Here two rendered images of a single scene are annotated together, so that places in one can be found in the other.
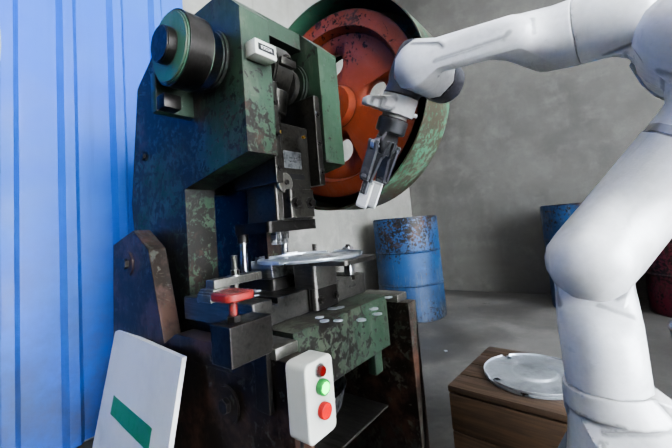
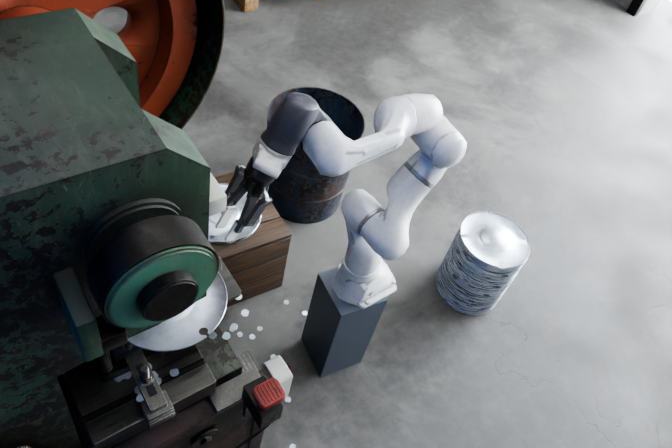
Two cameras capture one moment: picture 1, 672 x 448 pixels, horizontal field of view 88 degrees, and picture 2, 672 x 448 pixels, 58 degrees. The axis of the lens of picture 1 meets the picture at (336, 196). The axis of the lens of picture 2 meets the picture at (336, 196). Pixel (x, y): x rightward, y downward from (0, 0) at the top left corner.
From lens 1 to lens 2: 1.60 m
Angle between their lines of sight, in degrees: 88
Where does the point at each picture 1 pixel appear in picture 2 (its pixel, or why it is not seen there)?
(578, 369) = (364, 270)
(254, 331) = not seen: hidden behind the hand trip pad
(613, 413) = (372, 277)
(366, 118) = not seen: hidden behind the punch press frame
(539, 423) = (254, 253)
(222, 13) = (169, 176)
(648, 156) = (416, 193)
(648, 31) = (445, 159)
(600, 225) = (403, 232)
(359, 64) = not seen: outside the picture
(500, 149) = not seen: outside the picture
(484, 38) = (385, 148)
